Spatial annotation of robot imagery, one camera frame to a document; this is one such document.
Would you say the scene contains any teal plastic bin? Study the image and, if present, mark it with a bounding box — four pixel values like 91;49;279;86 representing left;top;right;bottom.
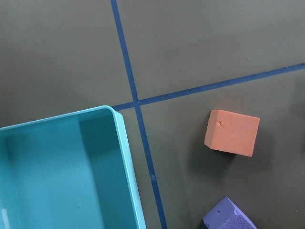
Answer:
0;105;146;229

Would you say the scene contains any purple foam block left side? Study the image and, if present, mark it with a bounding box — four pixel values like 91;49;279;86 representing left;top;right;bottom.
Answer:
203;196;257;229

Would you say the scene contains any orange foam block left side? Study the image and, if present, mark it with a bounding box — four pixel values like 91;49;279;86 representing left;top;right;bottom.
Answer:
204;110;260;157

